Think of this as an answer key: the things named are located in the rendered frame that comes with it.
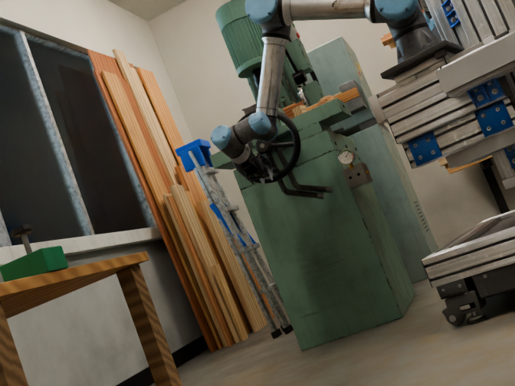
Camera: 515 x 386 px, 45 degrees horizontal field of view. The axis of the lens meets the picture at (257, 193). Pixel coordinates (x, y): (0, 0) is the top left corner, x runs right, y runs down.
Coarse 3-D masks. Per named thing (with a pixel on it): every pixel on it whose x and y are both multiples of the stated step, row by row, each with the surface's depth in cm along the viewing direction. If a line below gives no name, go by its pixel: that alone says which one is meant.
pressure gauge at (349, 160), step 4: (340, 152) 244; (344, 152) 243; (352, 152) 242; (340, 156) 244; (344, 156) 243; (348, 156) 243; (352, 156) 242; (340, 160) 244; (344, 160) 243; (348, 160) 243; (352, 160) 242; (344, 164) 243; (348, 164) 242; (352, 164) 244
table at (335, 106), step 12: (324, 108) 252; (336, 108) 250; (348, 108) 268; (300, 120) 255; (312, 120) 253; (324, 120) 254; (336, 120) 265; (288, 132) 251; (216, 156) 267; (216, 168) 270; (228, 168) 281
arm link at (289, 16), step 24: (264, 0) 198; (288, 0) 198; (312, 0) 195; (336, 0) 193; (360, 0) 190; (384, 0) 185; (408, 0) 184; (264, 24) 203; (288, 24) 203; (408, 24) 196
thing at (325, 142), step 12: (324, 132) 252; (300, 144) 255; (312, 144) 254; (324, 144) 252; (336, 144) 258; (348, 144) 286; (276, 156) 259; (288, 156) 257; (300, 156) 255; (312, 156) 254; (240, 180) 264
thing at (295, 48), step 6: (294, 42) 290; (300, 42) 293; (288, 48) 291; (294, 48) 290; (300, 48) 289; (294, 54) 290; (300, 54) 289; (306, 54) 293; (288, 60) 291; (294, 60) 290; (300, 60) 289; (306, 60) 289; (300, 66) 289; (306, 66) 288; (294, 72) 290; (306, 72) 294
